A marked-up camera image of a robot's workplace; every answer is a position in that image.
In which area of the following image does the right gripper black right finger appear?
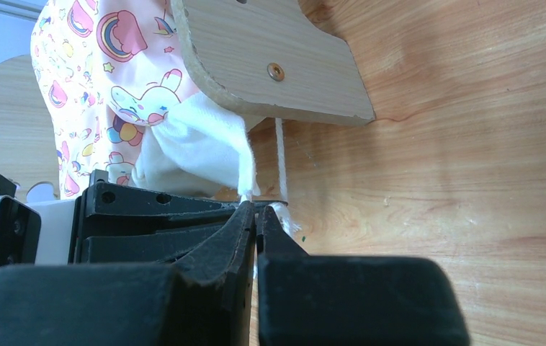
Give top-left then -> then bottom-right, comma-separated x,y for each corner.
256,207 -> 470,345

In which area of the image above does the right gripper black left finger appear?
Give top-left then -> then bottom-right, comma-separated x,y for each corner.
0,202 -> 255,345

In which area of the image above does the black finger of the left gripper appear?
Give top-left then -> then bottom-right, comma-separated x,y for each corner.
77,222 -> 223,263
73,169 -> 240,229

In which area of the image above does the pink unicorn drawstring bag blanket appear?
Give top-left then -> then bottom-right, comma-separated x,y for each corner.
30,0 -> 303,240

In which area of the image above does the wooden striped pet bed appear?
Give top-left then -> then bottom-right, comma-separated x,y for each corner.
0,1 -> 375,199

